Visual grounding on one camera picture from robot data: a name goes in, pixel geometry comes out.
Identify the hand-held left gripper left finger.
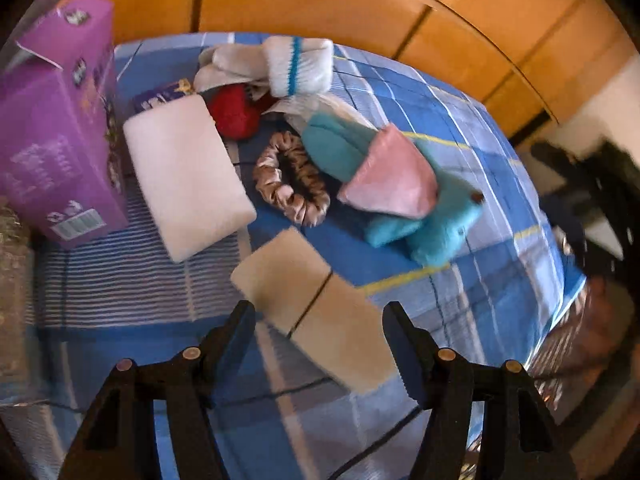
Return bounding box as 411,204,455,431
57,300,258,480

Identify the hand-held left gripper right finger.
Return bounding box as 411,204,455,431
382,301,578,480

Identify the beige pad with black band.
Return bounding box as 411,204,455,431
230,226,401,395

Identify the leopard print scrunchie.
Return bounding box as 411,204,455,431
252,131,332,227

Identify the teal and pink plush toy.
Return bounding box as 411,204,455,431
301,111,485,267

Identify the white foam pad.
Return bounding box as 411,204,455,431
122,94,258,264

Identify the white sock with blue stripe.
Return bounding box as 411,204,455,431
263,36,335,98

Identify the blue plaid bedsheet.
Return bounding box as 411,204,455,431
0,32,588,480

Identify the red plush toy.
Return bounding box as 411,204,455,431
207,85,262,140

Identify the silver glitter tissue box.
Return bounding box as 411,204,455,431
0,200,37,403

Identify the white striped cloth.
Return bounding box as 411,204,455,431
260,94,376,132

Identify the purple cardboard box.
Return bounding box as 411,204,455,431
0,0,130,250

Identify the wooden wardrobe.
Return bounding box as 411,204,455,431
115,0,640,142

